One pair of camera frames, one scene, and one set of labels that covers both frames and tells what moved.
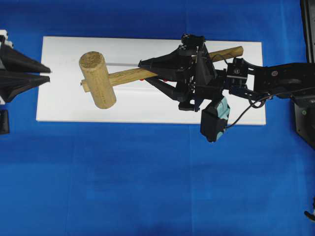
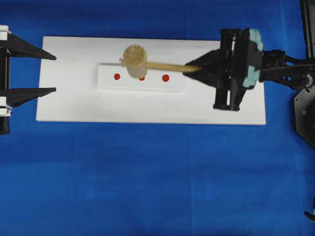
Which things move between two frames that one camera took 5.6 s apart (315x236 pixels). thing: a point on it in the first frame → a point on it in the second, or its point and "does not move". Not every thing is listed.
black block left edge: [4, 121] does not move
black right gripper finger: [179, 64] → [212, 58]
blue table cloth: [99, 179] does not move
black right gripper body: [205, 83] → [234, 60]
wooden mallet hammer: [103, 85] → [135, 60]
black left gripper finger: [12, 61] → [16, 46]
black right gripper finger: [179, 95] → [212, 77]
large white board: [59, 97] does not move
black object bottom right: [311, 216] does not move
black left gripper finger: [10, 86] → [17, 97]
